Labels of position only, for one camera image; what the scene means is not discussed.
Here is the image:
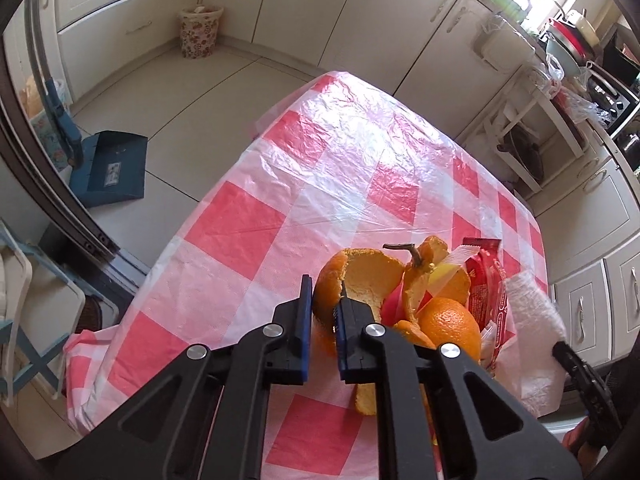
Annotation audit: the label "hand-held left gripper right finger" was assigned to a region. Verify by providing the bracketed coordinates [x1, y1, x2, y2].
[333, 297, 584, 480]

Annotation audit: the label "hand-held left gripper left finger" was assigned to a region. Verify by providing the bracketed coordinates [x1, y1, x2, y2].
[52, 275, 314, 480]

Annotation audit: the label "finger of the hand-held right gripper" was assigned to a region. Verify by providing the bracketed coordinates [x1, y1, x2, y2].
[552, 341, 603, 403]

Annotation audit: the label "large curled orange peel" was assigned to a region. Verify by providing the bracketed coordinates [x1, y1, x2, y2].
[312, 248, 407, 357]

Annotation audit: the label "person's right hand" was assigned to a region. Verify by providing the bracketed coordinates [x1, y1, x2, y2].
[562, 416, 601, 463]

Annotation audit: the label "white crumpled tissue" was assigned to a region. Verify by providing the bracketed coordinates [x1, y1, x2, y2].
[504, 269, 569, 417]

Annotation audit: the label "small orange peel piece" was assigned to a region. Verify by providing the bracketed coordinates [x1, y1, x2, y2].
[392, 320, 437, 350]

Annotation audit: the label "orange peel with stem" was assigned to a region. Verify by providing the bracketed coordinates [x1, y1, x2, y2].
[383, 235, 472, 328]

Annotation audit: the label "cream drawer cabinet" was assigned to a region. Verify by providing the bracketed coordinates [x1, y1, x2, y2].
[529, 152, 640, 368]

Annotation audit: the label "red snack wrapper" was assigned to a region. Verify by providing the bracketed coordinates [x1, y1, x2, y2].
[461, 237, 517, 377]

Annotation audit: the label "whole orange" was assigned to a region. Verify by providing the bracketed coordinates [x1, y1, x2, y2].
[418, 297, 482, 362]

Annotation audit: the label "yellow and white wrapper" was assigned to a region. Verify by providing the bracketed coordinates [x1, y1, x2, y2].
[429, 244, 482, 302]

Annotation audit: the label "red checkered plastic tablecloth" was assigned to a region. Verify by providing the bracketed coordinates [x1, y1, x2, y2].
[65, 71, 551, 480]

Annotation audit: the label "dark frying pan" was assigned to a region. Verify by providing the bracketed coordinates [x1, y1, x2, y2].
[497, 125, 547, 184]

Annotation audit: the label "white corner shelf rack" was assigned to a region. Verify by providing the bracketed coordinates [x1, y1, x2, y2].
[470, 62, 592, 196]

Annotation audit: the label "blue dustpan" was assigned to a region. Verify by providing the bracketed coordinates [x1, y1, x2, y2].
[69, 131, 149, 209]

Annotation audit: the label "clear plastic bag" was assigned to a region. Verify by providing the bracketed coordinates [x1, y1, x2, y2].
[544, 52, 612, 127]

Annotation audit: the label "white folding chair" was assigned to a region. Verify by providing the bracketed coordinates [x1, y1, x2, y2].
[0, 220, 102, 408]

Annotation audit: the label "black stove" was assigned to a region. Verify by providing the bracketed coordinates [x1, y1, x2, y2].
[584, 30, 640, 172]

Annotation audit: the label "floral waste bin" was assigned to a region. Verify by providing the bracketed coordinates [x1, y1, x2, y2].
[178, 5, 225, 60]

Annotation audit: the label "white box on cabinet door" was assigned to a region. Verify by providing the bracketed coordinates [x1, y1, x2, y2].
[473, 15, 539, 72]

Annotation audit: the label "red and white bowl stack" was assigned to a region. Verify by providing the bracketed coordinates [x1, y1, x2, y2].
[544, 10, 602, 63]

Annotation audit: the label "cream base cabinets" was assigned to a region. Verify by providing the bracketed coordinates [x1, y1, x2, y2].
[52, 0, 531, 133]

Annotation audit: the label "green pot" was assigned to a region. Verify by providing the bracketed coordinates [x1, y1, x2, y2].
[482, 0, 532, 24]

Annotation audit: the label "blue broom handle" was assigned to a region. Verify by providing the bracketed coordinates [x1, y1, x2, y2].
[42, 77, 84, 172]

